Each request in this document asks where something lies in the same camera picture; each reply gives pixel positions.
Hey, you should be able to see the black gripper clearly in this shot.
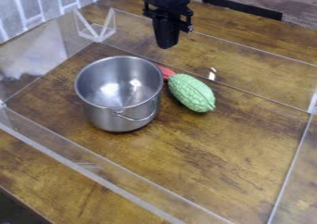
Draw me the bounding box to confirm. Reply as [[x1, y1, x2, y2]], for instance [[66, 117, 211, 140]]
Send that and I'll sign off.
[[142, 0, 193, 49]]

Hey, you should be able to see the pink spoon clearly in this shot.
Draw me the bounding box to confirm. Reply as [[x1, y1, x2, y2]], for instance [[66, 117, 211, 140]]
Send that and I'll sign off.
[[160, 66, 176, 81]]

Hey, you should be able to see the stainless steel pot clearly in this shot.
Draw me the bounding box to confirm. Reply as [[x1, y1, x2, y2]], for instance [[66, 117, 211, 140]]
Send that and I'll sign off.
[[75, 56, 164, 132]]

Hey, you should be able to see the green bitter gourd toy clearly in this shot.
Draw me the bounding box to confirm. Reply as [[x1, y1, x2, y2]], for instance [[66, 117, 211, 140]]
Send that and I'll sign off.
[[169, 74, 216, 113]]

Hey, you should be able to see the black wall strip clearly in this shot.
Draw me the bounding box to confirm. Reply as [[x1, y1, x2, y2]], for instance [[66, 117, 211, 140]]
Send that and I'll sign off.
[[203, 0, 283, 21]]

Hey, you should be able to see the clear acrylic corner bracket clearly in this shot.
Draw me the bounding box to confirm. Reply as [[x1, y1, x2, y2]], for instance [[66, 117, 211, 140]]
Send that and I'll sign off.
[[74, 9, 117, 43]]

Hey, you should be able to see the clear acrylic enclosure wall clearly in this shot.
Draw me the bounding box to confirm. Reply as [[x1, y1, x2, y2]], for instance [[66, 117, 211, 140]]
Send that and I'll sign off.
[[0, 8, 317, 224]]

